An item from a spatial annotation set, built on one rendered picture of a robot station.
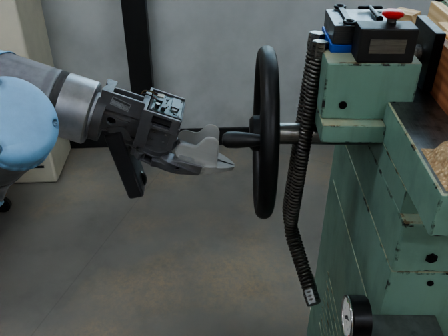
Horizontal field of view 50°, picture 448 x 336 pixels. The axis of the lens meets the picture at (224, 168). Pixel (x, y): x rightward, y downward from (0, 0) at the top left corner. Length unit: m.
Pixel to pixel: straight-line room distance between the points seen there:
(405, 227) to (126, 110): 0.41
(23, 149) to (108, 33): 1.70
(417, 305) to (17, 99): 0.62
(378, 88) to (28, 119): 0.48
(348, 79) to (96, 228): 1.37
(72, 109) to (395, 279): 0.51
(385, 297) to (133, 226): 1.28
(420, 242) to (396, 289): 0.09
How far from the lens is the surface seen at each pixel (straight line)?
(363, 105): 0.76
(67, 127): 0.67
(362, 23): 0.73
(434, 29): 0.79
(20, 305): 1.72
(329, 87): 0.73
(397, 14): 0.74
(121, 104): 0.67
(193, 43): 2.15
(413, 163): 0.65
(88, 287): 1.71
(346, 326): 0.75
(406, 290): 0.78
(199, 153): 0.69
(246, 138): 0.70
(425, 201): 0.62
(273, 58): 0.74
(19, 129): 0.50
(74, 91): 0.67
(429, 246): 0.73
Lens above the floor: 1.22
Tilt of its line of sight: 34 degrees down
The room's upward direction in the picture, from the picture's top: straight up
